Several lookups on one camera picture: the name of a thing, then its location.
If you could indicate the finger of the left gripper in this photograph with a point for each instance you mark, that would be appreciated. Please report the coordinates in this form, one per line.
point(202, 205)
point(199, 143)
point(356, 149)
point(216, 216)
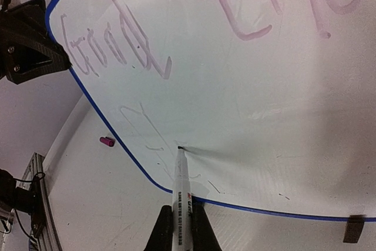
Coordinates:
point(27, 50)

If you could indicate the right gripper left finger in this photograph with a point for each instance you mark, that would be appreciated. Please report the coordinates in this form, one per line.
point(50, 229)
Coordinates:
point(161, 237)

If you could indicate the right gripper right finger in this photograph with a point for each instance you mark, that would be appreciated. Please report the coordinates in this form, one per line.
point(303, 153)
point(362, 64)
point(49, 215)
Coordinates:
point(204, 238)

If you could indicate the white marker pen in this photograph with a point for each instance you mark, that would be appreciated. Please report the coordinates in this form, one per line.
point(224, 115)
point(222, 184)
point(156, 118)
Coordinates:
point(182, 204)

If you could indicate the magenta marker cap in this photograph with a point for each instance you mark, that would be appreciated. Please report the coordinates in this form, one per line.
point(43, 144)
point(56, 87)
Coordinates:
point(107, 141)

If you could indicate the blue framed small whiteboard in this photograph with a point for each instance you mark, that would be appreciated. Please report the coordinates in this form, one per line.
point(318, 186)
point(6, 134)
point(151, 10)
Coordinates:
point(273, 100)

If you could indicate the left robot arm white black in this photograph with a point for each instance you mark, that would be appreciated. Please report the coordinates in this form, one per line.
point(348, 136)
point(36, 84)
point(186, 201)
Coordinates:
point(27, 49)

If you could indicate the aluminium front rail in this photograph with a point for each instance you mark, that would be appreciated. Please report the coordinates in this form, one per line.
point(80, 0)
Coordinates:
point(43, 229)

